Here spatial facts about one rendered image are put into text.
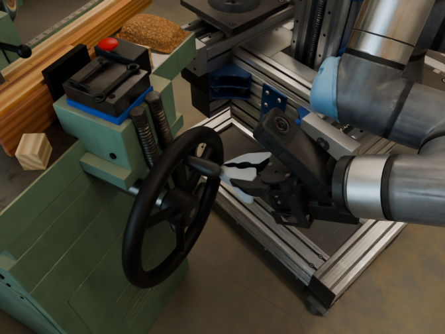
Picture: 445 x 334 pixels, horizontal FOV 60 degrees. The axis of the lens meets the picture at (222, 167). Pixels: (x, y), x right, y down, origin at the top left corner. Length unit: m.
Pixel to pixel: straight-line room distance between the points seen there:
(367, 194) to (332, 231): 0.95
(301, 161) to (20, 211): 0.42
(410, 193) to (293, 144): 0.14
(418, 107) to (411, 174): 0.10
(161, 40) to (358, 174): 0.53
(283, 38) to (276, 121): 0.77
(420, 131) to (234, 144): 1.15
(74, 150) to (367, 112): 0.45
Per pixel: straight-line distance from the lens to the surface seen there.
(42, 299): 0.81
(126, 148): 0.61
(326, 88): 0.51
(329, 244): 1.36
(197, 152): 0.94
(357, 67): 0.50
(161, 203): 0.65
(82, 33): 0.86
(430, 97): 0.51
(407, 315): 1.58
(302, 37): 1.15
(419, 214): 0.44
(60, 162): 0.67
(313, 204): 0.52
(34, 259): 0.73
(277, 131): 0.47
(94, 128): 0.63
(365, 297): 1.55
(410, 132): 0.50
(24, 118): 0.69
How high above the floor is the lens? 1.36
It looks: 50 degrees down
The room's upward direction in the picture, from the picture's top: straight up
